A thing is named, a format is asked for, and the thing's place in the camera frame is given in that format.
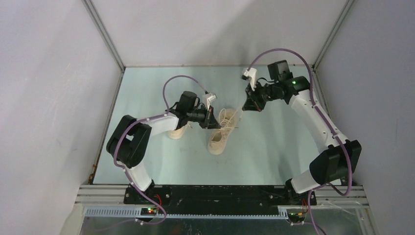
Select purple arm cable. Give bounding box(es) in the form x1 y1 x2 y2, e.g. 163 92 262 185
82 75 208 233
247 48 353 235

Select aluminium frame rail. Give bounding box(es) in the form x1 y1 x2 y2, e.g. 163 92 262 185
75 185 369 221

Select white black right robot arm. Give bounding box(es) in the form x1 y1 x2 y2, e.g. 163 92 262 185
242 61 362 205

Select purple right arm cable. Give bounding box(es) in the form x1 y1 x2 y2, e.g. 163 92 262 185
247 48 353 235

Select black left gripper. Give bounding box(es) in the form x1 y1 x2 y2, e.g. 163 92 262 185
187 104 221 130

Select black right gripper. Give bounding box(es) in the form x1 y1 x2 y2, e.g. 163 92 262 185
242 80 279 113

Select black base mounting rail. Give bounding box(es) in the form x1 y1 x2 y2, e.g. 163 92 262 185
123 185 317 216

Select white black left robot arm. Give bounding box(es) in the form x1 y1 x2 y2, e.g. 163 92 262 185
106 91 221 204

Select beige sneaker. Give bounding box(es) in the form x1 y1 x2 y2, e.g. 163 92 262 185
167 125 188 140
207 108 240 155

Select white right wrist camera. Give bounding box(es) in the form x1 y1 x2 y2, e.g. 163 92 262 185
241 68 257 91

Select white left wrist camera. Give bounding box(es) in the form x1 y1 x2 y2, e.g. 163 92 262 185
202 93 217 109

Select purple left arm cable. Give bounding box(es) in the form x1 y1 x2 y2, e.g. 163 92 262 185
82 75 208 233

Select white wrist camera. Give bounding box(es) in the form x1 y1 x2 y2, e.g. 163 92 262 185
202 93 217 109
241 68 257 91

